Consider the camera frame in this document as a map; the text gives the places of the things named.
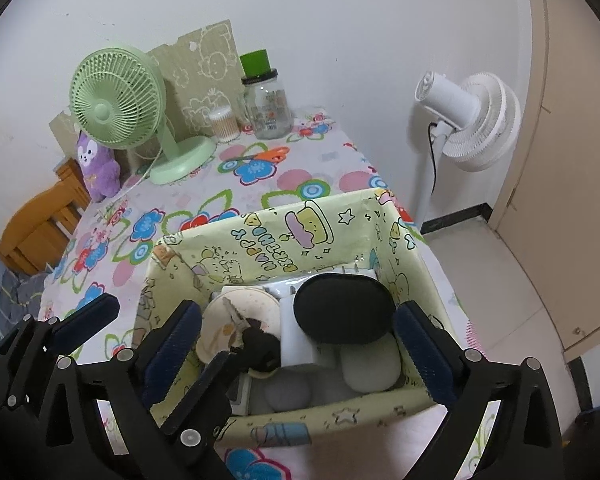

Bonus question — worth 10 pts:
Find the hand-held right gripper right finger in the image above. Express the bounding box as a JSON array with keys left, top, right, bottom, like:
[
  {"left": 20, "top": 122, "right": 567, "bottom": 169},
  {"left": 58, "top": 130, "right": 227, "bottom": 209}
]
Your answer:
[{"left": 394, "top": 300, "right": 566, "bottom": 480}]

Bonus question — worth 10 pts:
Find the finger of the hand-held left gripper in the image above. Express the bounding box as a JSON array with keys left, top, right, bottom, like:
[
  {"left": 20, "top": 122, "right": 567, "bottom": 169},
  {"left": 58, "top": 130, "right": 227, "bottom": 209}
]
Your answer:
[
  {"left": 19, "top": 294, "right": 121, "bottom": 359},
  {"left": 157, "top": 350, "right": 246, "bottom": 454}
]

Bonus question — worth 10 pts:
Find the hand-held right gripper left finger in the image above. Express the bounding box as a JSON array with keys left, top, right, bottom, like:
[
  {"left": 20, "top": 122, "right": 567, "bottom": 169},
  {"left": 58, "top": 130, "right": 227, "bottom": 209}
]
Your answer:
[{"left": 30, "top": 300, "right": 203, "bottom": 480}]

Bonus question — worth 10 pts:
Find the white oval case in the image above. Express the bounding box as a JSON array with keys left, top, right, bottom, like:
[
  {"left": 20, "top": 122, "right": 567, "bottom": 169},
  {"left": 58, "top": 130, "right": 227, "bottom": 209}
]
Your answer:
[{"left": 341, "top": 342, "right": 402, "bottom": 392}]

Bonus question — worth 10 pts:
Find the small black case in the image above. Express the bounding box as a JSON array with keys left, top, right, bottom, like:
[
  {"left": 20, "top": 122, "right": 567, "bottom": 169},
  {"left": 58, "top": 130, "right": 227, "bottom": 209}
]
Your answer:
[{"left": 237, "top": 327, "right": 283, "bottom": 373}]

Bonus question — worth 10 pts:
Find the cream round pouch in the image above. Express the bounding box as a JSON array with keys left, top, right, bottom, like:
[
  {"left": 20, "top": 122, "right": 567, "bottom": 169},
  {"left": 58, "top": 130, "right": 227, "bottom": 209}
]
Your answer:
[{"left": 200, "top": 292, "right": 282, "bottom": 378}]

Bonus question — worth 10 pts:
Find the small purple case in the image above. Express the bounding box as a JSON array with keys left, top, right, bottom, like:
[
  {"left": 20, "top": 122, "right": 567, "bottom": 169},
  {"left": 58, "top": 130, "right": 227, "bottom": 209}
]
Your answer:
[{"left": 262, "top": 375, "right": 312, "bottom": 413}]

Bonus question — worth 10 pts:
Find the black round case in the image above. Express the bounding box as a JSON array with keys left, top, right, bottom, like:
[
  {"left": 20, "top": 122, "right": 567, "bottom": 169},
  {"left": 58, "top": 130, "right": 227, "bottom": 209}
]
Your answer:
[{"left": 292, "top": 272, "right": 397, "bottom": 347}]

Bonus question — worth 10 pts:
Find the large white charger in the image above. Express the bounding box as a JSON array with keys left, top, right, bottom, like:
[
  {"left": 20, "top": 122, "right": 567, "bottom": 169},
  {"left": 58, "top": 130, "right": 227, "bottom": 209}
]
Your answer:
[{"left": 279, "top": 294, "right": 338, "bottom": 368}]

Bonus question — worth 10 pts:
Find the yellow printed box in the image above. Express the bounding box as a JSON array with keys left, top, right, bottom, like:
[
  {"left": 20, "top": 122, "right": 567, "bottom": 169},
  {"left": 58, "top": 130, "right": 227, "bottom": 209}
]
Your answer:
[{"left": 132, "top": 187, "right": 451, "bottom": 448}]

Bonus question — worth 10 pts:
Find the plaid bedding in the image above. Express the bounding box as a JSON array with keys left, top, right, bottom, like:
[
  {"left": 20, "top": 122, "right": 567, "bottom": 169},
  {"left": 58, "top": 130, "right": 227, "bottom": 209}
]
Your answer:
[{"left": 0, "top": 272, "right": 46, "bottom": 361}]

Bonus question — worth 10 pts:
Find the wooden headboard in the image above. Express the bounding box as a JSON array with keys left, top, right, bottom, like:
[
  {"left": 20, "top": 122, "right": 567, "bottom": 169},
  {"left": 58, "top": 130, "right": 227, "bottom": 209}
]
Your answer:
[{"left": 0, "top": 157, "right": 93, "bottom": 277}]

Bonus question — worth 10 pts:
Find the purple plush toy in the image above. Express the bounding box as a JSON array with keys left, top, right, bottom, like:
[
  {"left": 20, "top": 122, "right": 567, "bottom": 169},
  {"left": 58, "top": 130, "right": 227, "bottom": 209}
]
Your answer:
[{"left": 75, "top": 130, "right": 123, "bottom": 203}]

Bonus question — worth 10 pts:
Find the green desk fan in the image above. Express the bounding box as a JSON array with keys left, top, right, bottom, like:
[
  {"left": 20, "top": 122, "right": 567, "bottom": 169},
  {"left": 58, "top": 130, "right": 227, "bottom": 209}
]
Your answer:
[{"left": 69, "top": 46, "right": 217, "bottom": 186}]

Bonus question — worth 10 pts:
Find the cotton swab container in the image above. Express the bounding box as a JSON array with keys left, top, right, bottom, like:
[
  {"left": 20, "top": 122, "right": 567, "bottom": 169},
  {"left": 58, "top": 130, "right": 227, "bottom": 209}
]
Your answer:
[{"left": 208, "top": 106, "right": 238, "bottom": 142}]

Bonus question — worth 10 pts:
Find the beige door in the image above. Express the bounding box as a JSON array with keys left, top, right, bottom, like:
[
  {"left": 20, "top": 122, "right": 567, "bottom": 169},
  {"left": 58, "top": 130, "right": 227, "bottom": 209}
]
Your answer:
[{"left": 490, "top": 0, "right": 600, "bottom": 363}]

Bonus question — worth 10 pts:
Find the white standing fan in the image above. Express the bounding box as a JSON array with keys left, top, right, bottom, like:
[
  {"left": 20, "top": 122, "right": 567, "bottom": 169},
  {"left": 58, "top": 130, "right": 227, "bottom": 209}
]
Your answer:
[{"left": 411, "top": 71, "right": 523, "bottom": 233}]

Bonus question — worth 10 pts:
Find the glass jar with green lid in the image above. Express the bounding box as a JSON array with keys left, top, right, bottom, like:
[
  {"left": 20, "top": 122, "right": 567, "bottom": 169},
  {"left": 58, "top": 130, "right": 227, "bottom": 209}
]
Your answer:
[{"left": 236, "top": 49, "right": 293, "bottom": 141}]

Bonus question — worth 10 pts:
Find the green patterned panel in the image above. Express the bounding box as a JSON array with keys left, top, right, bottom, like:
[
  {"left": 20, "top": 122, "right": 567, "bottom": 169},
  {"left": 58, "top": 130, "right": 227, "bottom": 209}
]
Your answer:
[{"left": 49, "top": 19, "right": 241, "bottom": 161}]

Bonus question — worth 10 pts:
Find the white fan cable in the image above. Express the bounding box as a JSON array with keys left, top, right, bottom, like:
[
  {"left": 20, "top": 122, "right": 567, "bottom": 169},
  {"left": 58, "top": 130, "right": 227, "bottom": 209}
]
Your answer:
[{"left": 112, "top": 145, "right": 163, "bottom": 198}]

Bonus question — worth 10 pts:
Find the black fan cable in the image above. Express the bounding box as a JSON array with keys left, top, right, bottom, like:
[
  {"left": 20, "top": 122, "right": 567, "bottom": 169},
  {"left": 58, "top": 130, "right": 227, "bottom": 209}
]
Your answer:
[{"left": 427, "top": 120, "right": 443, "bottom": 196}]

